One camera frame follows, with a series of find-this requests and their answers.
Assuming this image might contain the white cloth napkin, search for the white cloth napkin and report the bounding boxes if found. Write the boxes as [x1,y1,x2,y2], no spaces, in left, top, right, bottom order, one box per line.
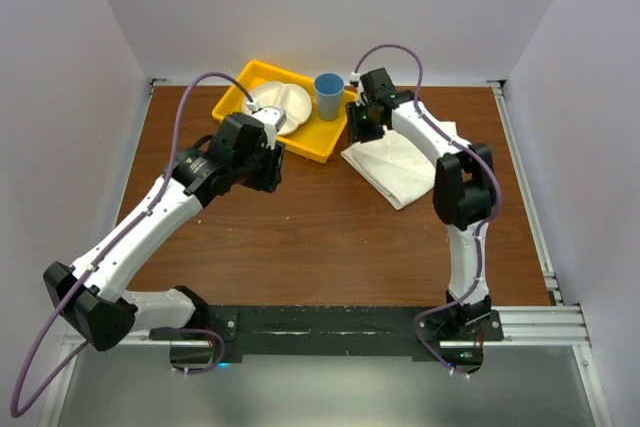
[341,118,457,210]

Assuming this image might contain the purple cable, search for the purple cable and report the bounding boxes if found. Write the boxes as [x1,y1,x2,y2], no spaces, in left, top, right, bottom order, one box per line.
[9,72,259,418]
[415,43,503,378]

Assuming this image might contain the yellow plastic tray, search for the yellow plastic tray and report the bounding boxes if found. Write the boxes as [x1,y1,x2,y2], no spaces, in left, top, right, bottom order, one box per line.
[238,60,347,163]

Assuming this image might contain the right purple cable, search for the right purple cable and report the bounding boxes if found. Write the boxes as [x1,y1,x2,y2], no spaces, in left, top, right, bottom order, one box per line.
[415,43,503,378]

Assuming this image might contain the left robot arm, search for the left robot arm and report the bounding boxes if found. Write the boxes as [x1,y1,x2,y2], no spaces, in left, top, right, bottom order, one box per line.
[43,107,286,351]

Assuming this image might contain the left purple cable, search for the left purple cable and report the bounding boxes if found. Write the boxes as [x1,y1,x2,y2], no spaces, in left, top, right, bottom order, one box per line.
[9,72,259,418]

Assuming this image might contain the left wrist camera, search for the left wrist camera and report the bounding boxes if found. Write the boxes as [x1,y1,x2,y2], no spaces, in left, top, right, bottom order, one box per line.
[243,100,287,149]

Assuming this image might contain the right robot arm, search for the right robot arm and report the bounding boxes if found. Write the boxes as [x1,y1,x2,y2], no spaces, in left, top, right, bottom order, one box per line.
[346,68,502,340]

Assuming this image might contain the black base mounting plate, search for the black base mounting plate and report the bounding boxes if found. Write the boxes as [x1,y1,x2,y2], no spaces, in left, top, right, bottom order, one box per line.
[204,305,504,373]

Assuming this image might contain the white divided plate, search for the white divided plate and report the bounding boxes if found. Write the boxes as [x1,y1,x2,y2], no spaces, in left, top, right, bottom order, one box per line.
[241,81,312,136]

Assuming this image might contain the blue plastic cup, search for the blue plastic cup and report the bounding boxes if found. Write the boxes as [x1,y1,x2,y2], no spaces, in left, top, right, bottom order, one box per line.
[314,73,344,121]

